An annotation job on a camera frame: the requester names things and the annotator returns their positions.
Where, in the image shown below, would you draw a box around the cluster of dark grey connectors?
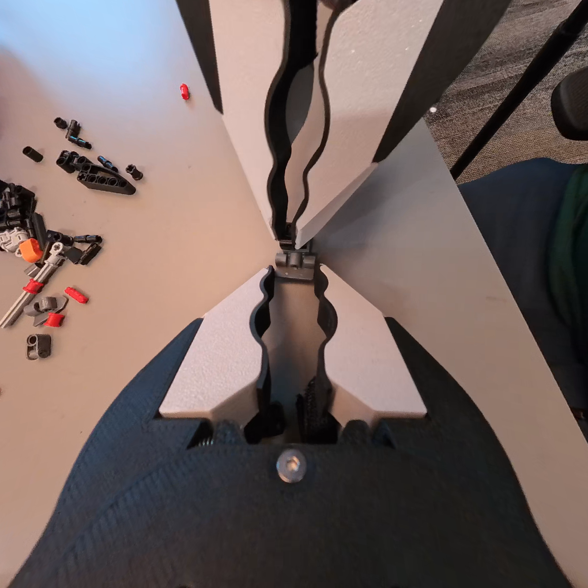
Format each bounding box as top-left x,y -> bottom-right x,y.
23,296 -> 70,360

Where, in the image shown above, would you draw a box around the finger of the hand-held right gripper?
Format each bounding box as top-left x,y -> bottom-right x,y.
295,0 -> 445,251
209,0 -> 296,243

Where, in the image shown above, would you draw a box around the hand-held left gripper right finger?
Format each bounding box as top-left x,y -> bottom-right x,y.
316,264 -> 428,435

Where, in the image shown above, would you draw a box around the person's green shirt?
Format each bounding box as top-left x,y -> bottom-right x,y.
549,165 -> 588,331

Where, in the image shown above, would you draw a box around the grey lego block assembly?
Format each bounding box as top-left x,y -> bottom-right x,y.
275,250 -> 318,282

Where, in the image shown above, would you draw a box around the person's dark trousers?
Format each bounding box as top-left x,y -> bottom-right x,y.
459,156 -> 588,442

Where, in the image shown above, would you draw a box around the black office chair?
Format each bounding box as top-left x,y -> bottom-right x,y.
551,66 -> 588,138

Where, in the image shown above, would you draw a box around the long grey lego axle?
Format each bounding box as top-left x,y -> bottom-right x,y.
0,243 -> 66,329

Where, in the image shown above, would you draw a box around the black metal leg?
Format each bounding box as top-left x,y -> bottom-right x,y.
450,0 -> 588,180

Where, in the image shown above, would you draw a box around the pile of black lego pieces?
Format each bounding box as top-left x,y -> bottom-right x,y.
0,179 -> 104,267

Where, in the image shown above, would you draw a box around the cluster of black lego beams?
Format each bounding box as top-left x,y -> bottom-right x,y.
22,117 -> 144,196

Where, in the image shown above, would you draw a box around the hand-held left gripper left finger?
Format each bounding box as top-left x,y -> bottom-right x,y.
157,266 -> 276,429

